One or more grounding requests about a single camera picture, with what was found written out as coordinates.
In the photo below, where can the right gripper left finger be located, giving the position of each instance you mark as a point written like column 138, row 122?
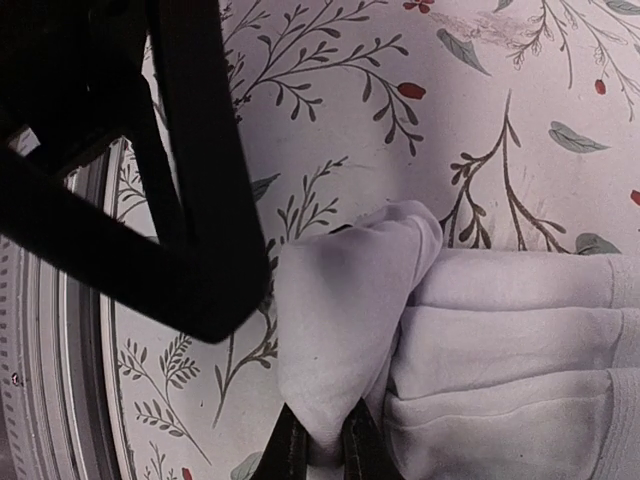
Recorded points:
column 285, row 455

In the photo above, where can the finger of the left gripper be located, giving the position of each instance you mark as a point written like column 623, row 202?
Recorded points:
column 208, row 270

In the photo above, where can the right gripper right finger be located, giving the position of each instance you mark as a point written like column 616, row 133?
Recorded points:
column 365, row 454

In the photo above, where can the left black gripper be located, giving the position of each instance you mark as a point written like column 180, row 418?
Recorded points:
column 71, row 71

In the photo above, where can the white black-trimmed underwear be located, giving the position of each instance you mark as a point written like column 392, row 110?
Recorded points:
column 475, row 364

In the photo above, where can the floral tablecloth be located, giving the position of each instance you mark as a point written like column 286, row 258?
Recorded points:
column 515, row 122

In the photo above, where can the front aluminium rail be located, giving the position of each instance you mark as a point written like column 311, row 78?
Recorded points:
column 61, row 402

